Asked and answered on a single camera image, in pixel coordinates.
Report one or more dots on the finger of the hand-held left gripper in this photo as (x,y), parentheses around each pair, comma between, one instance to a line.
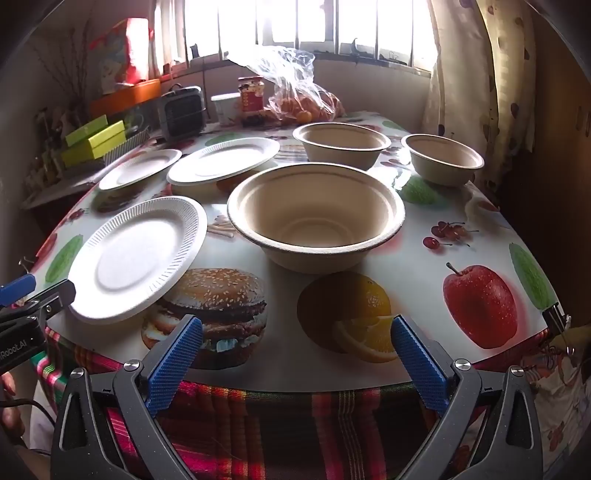
(16,287)
(53,297)

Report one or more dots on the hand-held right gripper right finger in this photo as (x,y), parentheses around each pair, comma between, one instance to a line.
(418,364)

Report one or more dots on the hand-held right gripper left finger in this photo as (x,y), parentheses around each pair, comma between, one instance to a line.
(178,364)

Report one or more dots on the white paper plate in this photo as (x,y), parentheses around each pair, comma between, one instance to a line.
(138,258)
(224,159)
(138,168)

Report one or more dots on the person's left hand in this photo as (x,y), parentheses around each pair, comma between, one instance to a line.
(8,417)

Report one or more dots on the black binder clip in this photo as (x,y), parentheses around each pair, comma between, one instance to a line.
(25,266)
(556,318)

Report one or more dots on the grey side shelf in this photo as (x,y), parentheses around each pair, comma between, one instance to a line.
(60,189)

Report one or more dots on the red plaid cloth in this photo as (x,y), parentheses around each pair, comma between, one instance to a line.
(277,429)

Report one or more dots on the cluster of small bottles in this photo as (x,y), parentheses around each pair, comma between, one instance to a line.
(46,147)

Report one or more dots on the pale floral cloth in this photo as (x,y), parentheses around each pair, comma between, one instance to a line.
(565,392)

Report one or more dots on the chevron-striped tray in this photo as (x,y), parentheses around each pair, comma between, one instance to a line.
(127,147)

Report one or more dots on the bright green box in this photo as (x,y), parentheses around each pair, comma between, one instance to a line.
(108,138)

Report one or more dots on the flat dark green box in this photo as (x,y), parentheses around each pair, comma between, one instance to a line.
(85,129)

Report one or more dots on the orange tray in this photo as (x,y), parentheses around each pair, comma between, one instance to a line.
(124,97)

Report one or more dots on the small grey heater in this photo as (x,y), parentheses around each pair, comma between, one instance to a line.
(182,113)

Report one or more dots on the dried branches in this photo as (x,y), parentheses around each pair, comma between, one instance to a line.
(69,64)

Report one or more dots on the red cartoon-printed box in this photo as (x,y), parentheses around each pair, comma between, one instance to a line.
(120,55)

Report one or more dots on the white tub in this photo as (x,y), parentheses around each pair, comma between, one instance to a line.
(225,108)

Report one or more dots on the red-label glass jar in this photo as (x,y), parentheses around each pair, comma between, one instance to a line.
(250,99)

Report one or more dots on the pile of oranges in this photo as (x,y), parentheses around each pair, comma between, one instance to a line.
(304,108)

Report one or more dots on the small dark windowsill object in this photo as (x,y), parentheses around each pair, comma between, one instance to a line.
(194,51)

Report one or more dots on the heart-printed curtain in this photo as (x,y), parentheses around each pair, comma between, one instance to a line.
(475,83)

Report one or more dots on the clear plastic bag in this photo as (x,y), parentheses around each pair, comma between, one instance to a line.
(286,69)

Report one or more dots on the barred window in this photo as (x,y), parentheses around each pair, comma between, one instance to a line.
(300,27)

